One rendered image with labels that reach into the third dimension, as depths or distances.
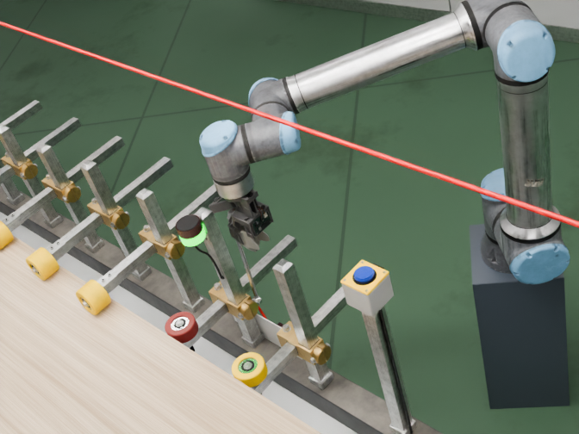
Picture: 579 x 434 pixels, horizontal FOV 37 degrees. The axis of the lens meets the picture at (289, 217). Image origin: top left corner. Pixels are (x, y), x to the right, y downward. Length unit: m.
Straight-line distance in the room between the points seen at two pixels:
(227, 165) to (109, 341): 0.60
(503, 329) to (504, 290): 0.17
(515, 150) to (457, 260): 1.41
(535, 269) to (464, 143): 1.77
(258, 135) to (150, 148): 2.65
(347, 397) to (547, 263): 0.61
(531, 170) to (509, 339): 0.74
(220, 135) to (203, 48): 3.35
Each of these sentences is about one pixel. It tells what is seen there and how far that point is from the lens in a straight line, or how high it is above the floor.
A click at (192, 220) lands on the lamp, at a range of 2.02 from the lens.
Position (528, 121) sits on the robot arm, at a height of 1.22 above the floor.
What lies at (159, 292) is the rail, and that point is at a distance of 2.61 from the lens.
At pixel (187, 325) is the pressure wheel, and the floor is 0.91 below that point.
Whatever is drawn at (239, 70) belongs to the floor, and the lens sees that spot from 4.91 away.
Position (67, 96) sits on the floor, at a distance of 5.29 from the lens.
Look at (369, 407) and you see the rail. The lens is 2.14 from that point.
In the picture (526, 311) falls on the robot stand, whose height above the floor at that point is 0.47.
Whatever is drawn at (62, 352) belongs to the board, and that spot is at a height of 0.90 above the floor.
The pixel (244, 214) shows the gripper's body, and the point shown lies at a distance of 2.03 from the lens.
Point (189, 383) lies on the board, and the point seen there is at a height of 0.90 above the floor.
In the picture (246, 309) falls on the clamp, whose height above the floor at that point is 0.86.
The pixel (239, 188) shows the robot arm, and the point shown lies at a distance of 1.96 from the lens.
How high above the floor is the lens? 2.42
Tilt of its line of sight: 40 degrees down
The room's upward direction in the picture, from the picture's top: 18 degrees counter-clockwise
